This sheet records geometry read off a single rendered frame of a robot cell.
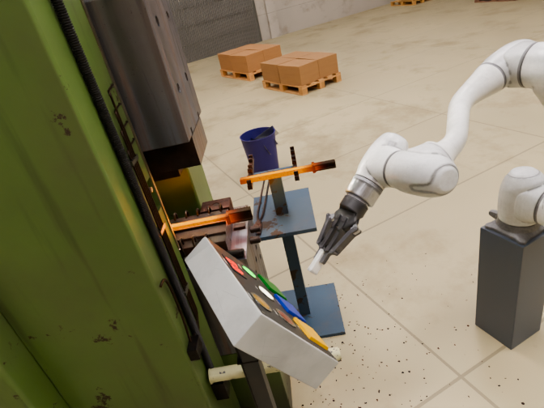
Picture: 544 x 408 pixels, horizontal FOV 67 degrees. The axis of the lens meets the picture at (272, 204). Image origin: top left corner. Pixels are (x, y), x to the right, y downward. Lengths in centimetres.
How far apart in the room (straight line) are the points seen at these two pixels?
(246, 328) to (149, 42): 75
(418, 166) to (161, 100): 69
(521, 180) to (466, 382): 93
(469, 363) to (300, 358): 142
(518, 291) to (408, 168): 114
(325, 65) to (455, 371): 536
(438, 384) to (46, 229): 172
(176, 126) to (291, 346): 68
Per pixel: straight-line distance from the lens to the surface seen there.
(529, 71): 143
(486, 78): 141
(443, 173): 101
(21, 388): 143
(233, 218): 151
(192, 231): 152
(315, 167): 180
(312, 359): 94
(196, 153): 128
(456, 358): 225
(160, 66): 117
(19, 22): 96
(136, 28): 117
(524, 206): 185
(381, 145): 117
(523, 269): 200
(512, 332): 223
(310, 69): 660
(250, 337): 81
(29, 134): 102
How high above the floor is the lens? 174
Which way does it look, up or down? 29 degrees down
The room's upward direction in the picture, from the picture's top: 13 degrees counter-clockwise
